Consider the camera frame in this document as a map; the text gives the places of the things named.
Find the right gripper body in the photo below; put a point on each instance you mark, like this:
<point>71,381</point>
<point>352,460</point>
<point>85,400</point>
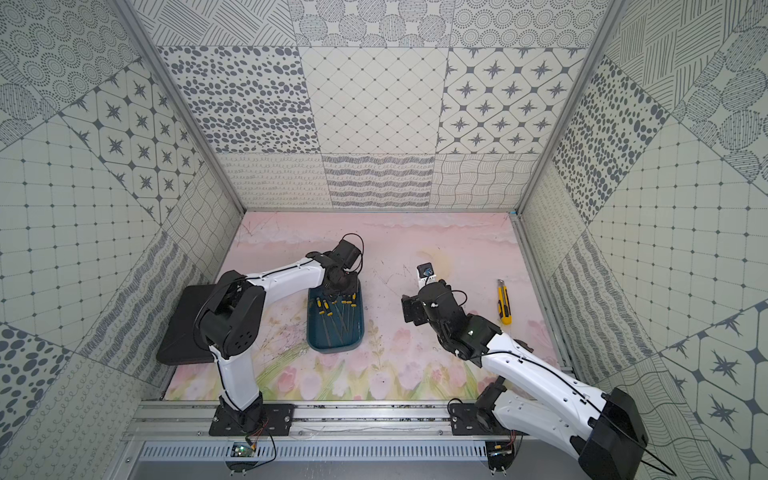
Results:
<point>442,335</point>

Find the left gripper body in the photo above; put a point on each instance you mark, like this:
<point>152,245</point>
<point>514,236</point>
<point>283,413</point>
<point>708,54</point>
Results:
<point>339,284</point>

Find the teal plastic storage box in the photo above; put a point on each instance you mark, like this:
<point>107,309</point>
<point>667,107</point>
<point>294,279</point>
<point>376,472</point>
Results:
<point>357,323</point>

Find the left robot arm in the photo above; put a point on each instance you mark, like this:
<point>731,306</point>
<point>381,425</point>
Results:
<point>228,322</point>

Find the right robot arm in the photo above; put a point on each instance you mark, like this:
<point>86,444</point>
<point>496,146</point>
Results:
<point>602,431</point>

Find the black tool case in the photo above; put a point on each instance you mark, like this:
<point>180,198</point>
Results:
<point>182,344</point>

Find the yellow utility knife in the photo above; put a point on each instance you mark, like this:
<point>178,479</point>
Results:
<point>503,303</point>

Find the right controller board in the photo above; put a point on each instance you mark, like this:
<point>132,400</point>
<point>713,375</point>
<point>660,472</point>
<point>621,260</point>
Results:
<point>500,456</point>

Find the green circuit board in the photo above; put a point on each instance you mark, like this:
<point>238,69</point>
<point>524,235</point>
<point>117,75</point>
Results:
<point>242,450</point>

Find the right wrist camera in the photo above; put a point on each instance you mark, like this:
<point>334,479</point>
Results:
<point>426,274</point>

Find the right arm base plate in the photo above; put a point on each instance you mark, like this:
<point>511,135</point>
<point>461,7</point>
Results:
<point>467,421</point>

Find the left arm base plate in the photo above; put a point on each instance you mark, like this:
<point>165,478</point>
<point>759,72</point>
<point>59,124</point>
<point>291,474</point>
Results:
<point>271,419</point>

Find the aluminium rail frame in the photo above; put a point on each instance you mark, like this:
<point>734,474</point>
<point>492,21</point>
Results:
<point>191,420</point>

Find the white slotted cable duct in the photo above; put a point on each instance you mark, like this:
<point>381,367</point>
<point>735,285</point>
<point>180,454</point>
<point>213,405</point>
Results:
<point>417,450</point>

